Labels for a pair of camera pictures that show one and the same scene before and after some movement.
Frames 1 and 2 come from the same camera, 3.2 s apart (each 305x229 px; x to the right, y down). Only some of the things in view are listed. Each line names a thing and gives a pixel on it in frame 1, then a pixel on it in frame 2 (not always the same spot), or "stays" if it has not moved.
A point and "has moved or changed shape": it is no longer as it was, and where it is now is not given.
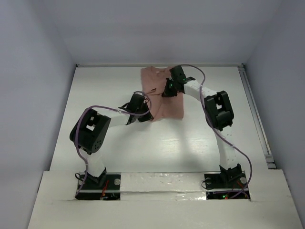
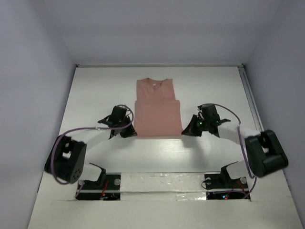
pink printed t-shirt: [153, 79] has moved or changed shape
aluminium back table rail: [157, 65] stays
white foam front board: [165, 200] stays
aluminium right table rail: [269, 158] stays
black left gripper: [147, 117] to [129, 133]
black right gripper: [167, 91] to [191, 130]
